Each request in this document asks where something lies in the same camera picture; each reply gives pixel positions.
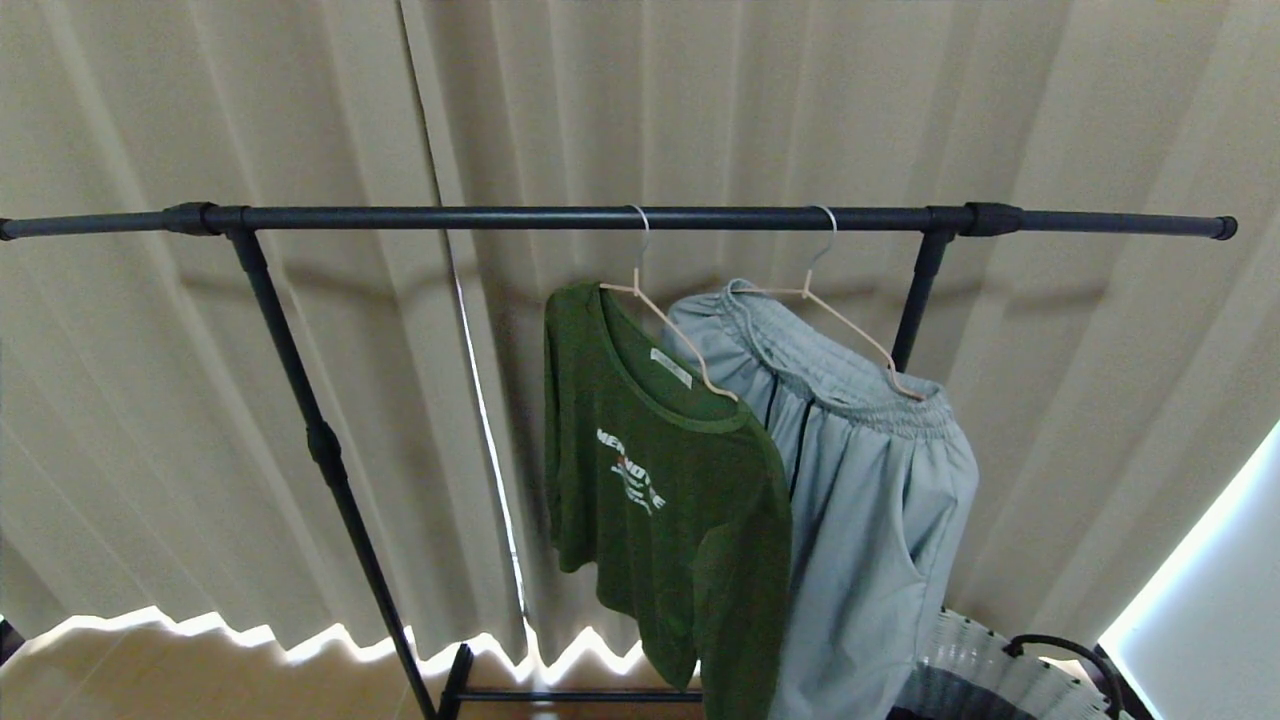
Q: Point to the beige curtain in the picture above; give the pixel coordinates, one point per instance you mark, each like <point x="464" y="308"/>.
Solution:
<point x="200" y="400"/>

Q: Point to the pink clothes hanger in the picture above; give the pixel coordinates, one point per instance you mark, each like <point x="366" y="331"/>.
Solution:
<point x="665" y="320"/>
<point x="850" y="325"/>

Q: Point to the white laundry basket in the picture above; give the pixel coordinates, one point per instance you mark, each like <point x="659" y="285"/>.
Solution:
<point x="980" y="670"/>

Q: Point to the pale grey printed garment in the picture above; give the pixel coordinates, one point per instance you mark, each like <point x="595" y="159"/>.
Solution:
<point x="880" y="520"/>

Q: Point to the black clothes rack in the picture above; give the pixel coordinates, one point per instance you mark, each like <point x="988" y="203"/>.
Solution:
<point x="500" y="217"/>

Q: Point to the green long-sleeved shirt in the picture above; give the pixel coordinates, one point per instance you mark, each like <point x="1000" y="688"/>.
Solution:
<point x="680" y="520"/>

